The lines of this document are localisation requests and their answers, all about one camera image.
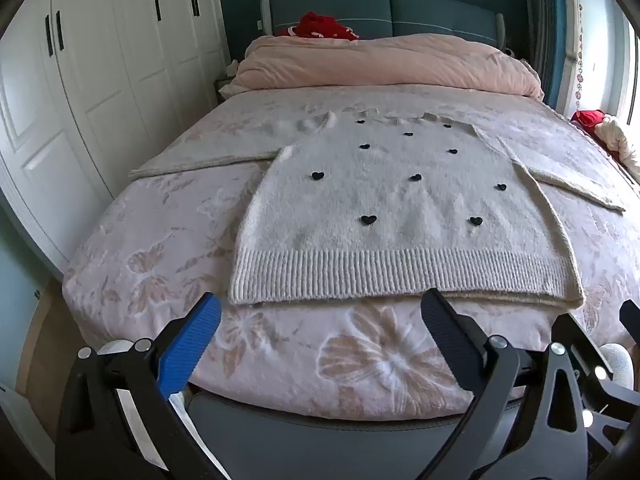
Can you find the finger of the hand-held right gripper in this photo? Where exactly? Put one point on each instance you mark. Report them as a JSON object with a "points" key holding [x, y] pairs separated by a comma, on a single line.
{"points": [[575, 335], [631, 316]]}

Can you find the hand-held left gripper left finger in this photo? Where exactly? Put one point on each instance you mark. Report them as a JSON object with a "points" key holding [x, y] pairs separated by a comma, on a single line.
{"points": [[192, 345]]}

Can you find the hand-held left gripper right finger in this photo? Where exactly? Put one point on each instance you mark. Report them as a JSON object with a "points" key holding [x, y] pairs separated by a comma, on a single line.
{"points": [[450, 340]]}

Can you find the white sweater with black hearts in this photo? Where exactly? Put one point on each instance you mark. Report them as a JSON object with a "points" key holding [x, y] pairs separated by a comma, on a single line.
{"points": [[400, 220]]}

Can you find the person's white fleece pants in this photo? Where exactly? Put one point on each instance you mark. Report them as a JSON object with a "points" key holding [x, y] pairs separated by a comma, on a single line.
{"points": [[617, 365]]}

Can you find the pink floral bed blanket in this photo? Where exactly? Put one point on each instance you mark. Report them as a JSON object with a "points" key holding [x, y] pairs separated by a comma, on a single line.
{"points": [[150, 240]]}

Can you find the pink white crumpled cloth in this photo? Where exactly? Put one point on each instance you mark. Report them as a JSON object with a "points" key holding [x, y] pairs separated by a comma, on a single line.
{"points": [[620, 142]]}

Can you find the small red cloth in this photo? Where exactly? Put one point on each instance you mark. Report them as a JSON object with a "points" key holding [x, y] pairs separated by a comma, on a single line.
{"points": [[589, 121]]}

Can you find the dark nightstand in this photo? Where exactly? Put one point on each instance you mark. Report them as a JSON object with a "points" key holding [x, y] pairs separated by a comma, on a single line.
{"points": [[222, 91]]}

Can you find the white wardrobe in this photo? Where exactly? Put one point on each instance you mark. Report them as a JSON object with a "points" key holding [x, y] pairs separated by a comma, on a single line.
{"points": [[100, 85]]}

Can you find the pink duvet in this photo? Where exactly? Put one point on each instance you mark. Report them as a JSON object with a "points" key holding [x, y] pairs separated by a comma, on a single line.
{"points": [[375, 62]]}

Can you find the blue grey curtain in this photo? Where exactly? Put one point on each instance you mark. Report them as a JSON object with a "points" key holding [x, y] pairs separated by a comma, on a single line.
{"points": [[547, 35]]}

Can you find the blue padded headboard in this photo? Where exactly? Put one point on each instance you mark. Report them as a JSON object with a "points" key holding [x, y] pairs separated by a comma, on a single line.
{"points": [[360, 10]]}

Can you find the grey bed frame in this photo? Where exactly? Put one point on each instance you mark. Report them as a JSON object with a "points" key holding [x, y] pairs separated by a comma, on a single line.
{"points": [[325, 450]]}

